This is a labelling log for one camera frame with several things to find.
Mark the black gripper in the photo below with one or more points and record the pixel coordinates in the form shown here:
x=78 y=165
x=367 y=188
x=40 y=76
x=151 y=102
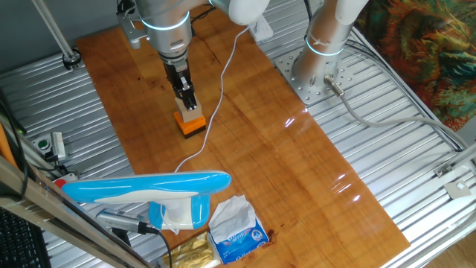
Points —
x=175 y=70

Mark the blue and white desk lamp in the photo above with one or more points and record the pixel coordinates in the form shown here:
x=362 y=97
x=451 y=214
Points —
x=148 y=184

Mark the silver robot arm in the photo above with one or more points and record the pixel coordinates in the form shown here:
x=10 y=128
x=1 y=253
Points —
x=169 y=22

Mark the grey red button box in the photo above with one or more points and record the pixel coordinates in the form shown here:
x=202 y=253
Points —
x=64 y=181

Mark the grey green button box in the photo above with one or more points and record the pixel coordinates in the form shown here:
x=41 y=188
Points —
x=42 y=143

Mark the beige wooden cube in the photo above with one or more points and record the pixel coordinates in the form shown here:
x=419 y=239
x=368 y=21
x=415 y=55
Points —
x=191 y=114

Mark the orange plastic block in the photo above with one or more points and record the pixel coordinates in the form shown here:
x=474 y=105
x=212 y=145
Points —
x=190 y=127

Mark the white power strip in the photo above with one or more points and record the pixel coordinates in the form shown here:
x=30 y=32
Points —
x=261 y=29

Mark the metal stand pole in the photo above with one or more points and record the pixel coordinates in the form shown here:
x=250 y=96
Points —
x=56 y=31

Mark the blue tissue pack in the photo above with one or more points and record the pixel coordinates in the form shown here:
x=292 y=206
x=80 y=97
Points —
x=238 y=238

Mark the gold foil packet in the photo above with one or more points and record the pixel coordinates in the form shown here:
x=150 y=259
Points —
x=193 y=255

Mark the black keyboard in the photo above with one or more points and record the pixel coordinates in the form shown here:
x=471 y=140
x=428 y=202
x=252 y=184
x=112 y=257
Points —
x=20 y=242

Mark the colourful painted cloth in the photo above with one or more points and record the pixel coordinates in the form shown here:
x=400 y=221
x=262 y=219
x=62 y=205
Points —
x=427 y=48

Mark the white square plate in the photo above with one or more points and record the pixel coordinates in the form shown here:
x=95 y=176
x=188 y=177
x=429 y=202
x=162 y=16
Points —
x=458 y=188

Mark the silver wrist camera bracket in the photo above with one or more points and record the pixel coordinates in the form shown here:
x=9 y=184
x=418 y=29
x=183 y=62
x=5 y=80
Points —
x=130 y=31

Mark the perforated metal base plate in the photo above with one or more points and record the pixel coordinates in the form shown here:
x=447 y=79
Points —
x=312 y=93

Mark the green button switch box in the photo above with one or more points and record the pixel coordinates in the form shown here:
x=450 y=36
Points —
x=58 y=146

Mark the silver mounted camera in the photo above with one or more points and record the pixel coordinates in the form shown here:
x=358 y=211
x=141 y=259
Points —
x=119 y=220

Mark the aluminium frame beam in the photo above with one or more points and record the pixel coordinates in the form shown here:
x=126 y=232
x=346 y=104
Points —
x=56 y=217

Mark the small metal corner bracket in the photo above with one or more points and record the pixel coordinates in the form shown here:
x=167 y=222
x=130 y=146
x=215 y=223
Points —
x=442 y=169

